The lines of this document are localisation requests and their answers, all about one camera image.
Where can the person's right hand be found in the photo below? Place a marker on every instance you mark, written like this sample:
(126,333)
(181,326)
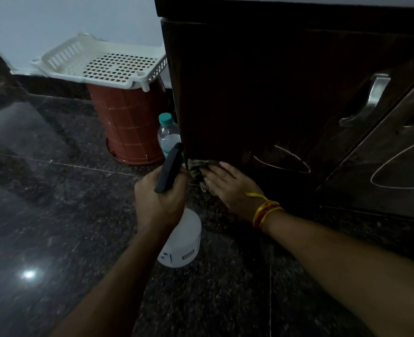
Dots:
(233,191)

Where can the person's left hand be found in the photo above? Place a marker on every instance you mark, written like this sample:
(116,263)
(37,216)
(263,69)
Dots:
(157,203)

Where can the person's right fingers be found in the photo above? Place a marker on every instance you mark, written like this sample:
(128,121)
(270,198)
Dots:
(219,171)

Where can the person's left fingers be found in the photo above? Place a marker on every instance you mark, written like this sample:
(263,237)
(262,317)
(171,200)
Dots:
(182,185)

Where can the grey cleaning cloth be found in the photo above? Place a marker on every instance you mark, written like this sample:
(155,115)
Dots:
(196,170)

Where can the white spray bottle black trigger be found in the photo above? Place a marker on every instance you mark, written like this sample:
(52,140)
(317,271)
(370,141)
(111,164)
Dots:
(182,235)

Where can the person's left forearm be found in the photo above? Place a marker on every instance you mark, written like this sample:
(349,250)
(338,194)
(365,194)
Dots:
(112,287)

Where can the person's right forearm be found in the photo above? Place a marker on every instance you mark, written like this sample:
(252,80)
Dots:
(347,266)

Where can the clear water bottle teal cap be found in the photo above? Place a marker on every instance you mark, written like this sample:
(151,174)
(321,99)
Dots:
(168,135)

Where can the yellow red thread wristband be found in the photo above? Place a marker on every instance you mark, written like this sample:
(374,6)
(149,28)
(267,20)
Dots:
(264,208)

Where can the red-brown plastic bin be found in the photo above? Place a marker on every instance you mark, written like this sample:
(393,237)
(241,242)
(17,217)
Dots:
(131,124)

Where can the white plastic perforated basket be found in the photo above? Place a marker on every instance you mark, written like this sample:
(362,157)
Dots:
(105,63)

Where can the dark brown patterned cabinet door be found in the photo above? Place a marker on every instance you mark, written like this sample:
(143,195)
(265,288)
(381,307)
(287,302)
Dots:
(386,161)

